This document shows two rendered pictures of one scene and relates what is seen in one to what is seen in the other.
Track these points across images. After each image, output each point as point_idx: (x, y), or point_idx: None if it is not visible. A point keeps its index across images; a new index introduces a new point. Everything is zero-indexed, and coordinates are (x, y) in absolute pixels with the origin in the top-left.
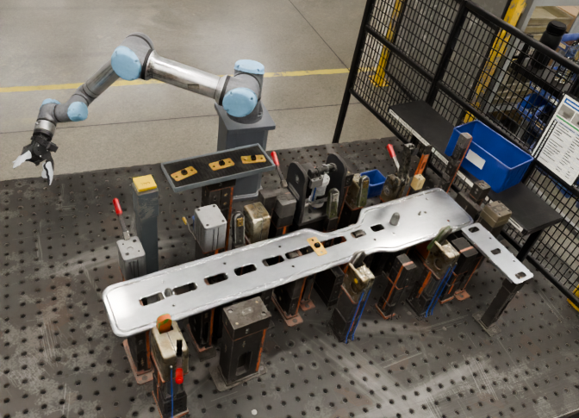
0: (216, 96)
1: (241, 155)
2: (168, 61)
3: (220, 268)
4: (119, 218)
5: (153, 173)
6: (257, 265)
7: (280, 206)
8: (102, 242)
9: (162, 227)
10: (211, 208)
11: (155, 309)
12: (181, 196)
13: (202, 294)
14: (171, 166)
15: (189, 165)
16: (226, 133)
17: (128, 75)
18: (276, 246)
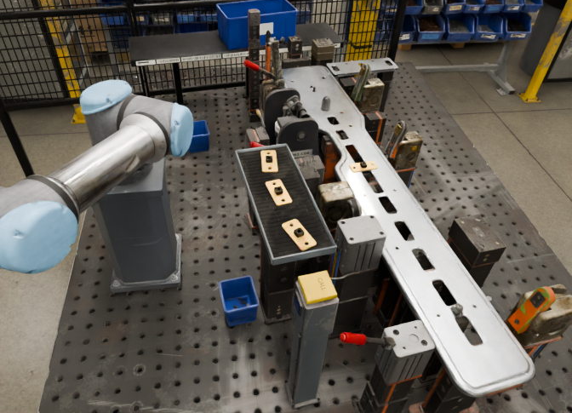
0: (159, 147)
1: (258, 170)
2: (73, 167)
3: (406, 253)
4: (368, 341)
5: (76, 374)
6: (397, 219)
7: (321, 172)
8: None
9: (210, 368)
10: (346, 225)
11: (486, 326)
12: (147, 335)
13: (450, 274)
14: (279, 249)
15: (277, 226)
16: (145, 203)
17: (63, 247)
18: (365, 198)
